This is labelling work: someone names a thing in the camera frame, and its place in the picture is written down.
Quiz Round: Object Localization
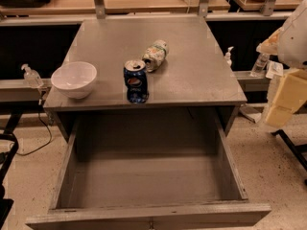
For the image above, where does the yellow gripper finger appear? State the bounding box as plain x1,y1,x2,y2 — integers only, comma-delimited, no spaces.
265,69,307,128

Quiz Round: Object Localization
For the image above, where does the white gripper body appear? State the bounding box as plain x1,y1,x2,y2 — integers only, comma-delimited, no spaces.
256,28,282,56

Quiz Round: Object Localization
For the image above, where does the blue pepsi can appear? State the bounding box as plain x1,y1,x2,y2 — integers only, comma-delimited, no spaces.
124,59,149,104

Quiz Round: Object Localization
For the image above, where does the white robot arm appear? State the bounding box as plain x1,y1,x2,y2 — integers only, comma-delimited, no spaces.
256,0,307,128

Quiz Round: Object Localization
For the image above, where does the green white crushed can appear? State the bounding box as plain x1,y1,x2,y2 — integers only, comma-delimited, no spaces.
142,39,169,72

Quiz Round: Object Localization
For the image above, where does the open top drawer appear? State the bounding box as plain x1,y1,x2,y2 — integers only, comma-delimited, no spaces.
26,107,271,230

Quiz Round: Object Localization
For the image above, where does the clear water bottle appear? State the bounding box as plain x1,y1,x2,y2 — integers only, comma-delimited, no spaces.
250,53,270,77

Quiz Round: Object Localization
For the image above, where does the plastic wipes packet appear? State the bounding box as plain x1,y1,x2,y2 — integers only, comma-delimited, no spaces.
266,60,283,79

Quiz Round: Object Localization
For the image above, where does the small white pump bottle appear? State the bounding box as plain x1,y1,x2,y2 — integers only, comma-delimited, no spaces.
224,46,234,67

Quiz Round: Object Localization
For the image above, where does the black stand leg right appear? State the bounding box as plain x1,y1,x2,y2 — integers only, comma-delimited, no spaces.
272,129,307,172

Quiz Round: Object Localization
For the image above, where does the grey metal cabinet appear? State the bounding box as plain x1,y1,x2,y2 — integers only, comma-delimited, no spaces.
44,15,247,138

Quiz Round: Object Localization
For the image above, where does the white bowl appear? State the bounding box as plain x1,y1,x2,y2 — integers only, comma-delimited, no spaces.
51,61,97,99

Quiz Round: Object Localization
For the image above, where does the left hand sanitizer bottle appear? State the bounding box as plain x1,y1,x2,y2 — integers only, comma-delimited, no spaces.
21,64,43,88

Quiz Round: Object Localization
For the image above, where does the black chair left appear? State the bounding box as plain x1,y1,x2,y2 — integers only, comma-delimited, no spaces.
0,131,19,228

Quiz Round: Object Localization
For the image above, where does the black floor cable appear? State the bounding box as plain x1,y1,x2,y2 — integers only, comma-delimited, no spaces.
15,112,54,157

